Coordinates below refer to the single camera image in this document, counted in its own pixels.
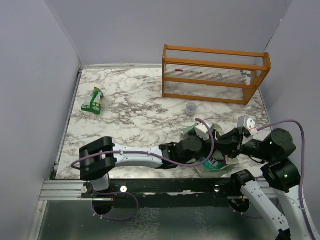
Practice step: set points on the teal Fox's candy bag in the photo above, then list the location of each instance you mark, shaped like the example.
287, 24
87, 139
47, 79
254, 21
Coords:
213, 165

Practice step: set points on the purple marker pen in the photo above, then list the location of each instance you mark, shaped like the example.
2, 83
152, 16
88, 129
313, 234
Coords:
188, 71

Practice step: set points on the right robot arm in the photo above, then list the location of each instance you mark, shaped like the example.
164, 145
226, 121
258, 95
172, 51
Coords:
294, 222

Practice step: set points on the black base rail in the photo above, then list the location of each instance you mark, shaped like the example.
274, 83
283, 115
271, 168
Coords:
149, 192

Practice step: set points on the printed paper bag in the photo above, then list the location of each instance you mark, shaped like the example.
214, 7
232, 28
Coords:
227, 163

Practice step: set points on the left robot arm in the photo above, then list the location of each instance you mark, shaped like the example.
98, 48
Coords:
99, 157

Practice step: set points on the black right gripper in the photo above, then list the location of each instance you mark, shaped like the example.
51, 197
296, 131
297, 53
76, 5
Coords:
230, 142

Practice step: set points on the small green snack packet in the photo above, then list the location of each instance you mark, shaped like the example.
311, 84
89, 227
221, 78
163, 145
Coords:
93, 103

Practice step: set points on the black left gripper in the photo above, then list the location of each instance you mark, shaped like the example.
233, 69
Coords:
207, 147

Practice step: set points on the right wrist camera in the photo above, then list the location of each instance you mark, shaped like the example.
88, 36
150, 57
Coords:
245, 122

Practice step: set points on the clear plastic cup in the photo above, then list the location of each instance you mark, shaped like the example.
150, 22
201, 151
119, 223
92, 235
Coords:
191, 109

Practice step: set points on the orange wooden shelf rack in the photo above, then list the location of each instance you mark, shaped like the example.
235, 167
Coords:
187, 69

